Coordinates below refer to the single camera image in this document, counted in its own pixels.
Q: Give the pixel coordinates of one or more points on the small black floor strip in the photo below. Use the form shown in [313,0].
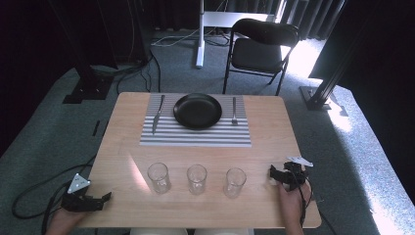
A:
[96,128]

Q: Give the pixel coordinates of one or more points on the white desk frame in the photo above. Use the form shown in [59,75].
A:
[200,39]

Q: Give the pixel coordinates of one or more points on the black folding chair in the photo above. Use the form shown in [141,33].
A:
[257,52]

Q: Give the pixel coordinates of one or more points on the silver table knife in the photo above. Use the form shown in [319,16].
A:
[158,116]

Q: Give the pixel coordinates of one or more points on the person's right hand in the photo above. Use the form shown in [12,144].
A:
[292,205]

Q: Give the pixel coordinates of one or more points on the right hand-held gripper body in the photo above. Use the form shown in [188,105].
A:
[296,173]

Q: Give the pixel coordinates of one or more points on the grey striped placemat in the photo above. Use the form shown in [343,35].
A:
[195,137]

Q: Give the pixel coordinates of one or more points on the black plate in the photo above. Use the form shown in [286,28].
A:
[197,111]

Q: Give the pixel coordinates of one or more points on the black metal stand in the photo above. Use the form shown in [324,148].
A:
[321,94]
[91,84]

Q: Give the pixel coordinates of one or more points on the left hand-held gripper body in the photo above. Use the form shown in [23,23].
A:
[77,201]

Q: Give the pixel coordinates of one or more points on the person's left hand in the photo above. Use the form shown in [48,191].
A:
[64,222]

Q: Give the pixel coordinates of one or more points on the silver fork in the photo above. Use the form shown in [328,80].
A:
[234,114]

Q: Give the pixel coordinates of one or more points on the clear drinking glass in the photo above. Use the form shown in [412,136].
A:
[197,178]
[235,182]
[159,178]

